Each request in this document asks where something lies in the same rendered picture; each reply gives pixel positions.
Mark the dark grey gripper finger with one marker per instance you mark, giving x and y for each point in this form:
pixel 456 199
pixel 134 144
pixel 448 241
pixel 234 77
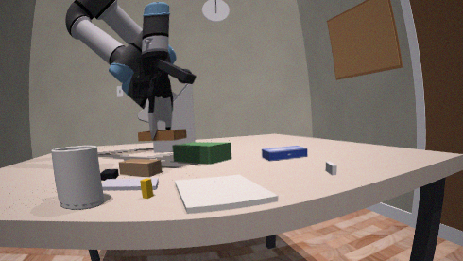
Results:
pixel 165 110
pixel 150 113

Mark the yellow rectangular block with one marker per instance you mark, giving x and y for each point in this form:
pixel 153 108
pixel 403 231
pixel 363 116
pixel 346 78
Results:
pixel 146 186

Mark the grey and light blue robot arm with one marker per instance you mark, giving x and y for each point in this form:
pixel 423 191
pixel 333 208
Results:
pixel 123 59

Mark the grey cylindrical cup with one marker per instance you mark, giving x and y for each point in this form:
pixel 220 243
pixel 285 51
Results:
pixel 77 177

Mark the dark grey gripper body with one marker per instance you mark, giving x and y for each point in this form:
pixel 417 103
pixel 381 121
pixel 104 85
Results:
pixel 141 84

